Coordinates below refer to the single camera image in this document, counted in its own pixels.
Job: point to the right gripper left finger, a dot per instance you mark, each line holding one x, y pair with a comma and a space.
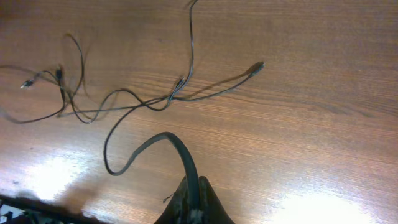
176, 211

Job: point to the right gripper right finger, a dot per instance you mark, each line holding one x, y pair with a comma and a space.
213, 211

